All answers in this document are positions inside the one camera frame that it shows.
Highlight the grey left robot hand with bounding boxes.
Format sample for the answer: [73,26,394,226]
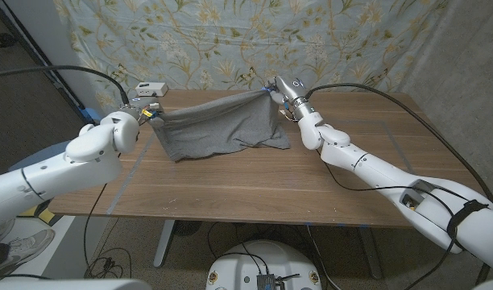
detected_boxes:
[122,101,166,130]

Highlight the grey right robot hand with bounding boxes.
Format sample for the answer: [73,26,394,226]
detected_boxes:
[263,75,316,122]

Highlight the grey shorts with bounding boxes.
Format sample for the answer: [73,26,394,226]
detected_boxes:
[149,89,292,164]

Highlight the white power strip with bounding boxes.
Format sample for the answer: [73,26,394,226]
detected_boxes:
[135,81,169,97]

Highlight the floral printed backdrop cloth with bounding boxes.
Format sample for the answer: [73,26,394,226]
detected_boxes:
[52,0,450,122]

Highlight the black round floor fan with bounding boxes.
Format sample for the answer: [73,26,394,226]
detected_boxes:
[172,220,204,237]

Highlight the white table leg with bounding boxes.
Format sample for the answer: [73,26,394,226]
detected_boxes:
[152,219,177,268]

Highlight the yellow foot pedal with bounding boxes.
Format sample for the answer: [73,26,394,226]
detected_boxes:
[37,205,57,227]

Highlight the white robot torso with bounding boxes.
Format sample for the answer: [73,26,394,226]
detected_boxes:
[205,239,323,290]

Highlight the grey table leg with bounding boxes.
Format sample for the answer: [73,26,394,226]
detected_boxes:
[358,226,385,281]

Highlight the grey sneaker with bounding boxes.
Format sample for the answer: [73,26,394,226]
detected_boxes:
[0,228,56,278]

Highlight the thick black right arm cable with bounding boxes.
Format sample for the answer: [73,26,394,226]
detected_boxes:
[304,82,493,213]

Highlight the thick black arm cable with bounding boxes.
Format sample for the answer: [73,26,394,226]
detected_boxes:
[304,82,493,213]
[0,64,131,107]

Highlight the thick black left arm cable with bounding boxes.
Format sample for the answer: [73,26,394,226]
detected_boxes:
[0,64,131,107]

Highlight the black door frame rail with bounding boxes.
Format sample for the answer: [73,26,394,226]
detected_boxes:
[0,0,95,131]

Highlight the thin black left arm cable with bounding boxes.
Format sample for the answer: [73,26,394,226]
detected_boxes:
[82,182,110,280]

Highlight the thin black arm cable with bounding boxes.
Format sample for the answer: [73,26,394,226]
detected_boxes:
[82,182,110,280]
[316,147,492,290]

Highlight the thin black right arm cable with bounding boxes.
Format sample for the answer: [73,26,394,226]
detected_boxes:
[316,147,492,290]

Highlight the black floor cable coil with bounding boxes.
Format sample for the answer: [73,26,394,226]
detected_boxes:
[84,246,133,280]

